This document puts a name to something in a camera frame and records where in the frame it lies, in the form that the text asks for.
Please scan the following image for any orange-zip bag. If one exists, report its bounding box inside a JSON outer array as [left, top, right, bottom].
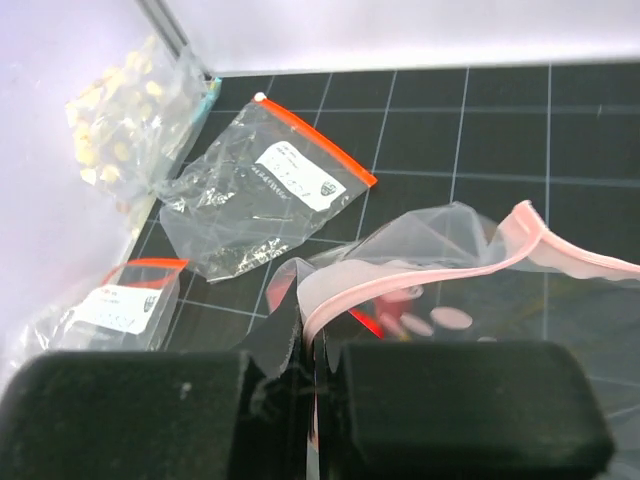
[[10, 257, 188, 361], [157, 92, 377, 283]]

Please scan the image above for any orange-zip bag upper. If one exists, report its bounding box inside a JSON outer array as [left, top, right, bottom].
[[157, 92, 377, 283]]

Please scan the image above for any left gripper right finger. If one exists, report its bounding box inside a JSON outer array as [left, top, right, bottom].
[[318, 341, 615, 479]]

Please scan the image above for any clear pink-dotted zip bag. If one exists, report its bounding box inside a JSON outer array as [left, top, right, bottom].
[[266, 201, 639, 479]]

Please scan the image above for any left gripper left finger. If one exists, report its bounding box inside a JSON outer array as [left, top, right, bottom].
[[0, 349, 311, 480]]

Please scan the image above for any orange-zip bag lower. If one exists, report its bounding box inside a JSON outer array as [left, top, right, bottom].
[[10, 257, 188, 361]]

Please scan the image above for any crumpled clear bag at wall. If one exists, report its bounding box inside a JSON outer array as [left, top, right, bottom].
[[65, 36, 222, 236]]

